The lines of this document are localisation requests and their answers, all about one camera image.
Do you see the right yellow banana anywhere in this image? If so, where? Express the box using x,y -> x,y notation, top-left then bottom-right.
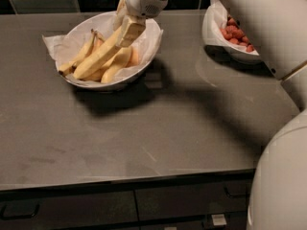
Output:
101,46 -> 132,83

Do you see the left small yellow banana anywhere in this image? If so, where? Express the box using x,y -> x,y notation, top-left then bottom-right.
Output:
58,30 -> 97,76

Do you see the white paper liner right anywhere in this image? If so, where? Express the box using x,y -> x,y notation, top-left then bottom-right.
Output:
202,0 -> 258,56

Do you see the white bowl with strawberries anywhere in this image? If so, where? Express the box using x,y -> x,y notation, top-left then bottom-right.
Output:
201,0 -> 263,65

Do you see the lower middle yellow banana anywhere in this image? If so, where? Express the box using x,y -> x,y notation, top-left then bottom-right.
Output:
83,57 -> 114,81

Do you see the orange banana far right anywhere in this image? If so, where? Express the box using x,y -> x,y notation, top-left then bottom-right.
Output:
127,47 -> 139,67

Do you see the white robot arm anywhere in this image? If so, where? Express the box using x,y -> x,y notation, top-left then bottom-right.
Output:
169,0 -> 306,230

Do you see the white bowl with bananas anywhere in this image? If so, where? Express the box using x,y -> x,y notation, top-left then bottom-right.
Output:
54,11 -> 162,92

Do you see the long front yellow banana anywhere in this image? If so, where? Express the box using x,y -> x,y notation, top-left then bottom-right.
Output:
73,28 -> 121,80

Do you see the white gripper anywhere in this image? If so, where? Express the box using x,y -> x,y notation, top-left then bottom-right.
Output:
113,0 -> 168,48

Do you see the white paper liner left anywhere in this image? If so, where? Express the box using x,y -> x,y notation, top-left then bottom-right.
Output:
42,11 -> 164,87

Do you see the white paper liner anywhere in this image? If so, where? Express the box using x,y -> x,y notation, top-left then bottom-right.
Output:
202,0 -> 258,56
42,11 -> 164,87

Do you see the small white drawer label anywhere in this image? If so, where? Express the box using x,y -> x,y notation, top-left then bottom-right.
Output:
211,214 -> 226,226

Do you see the left drawer with handle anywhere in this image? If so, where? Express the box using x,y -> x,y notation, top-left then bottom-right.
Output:
0,192 -> 137,230

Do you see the red strawberries pile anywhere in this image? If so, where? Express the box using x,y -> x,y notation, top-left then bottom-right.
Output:
220,15 -> 254,53

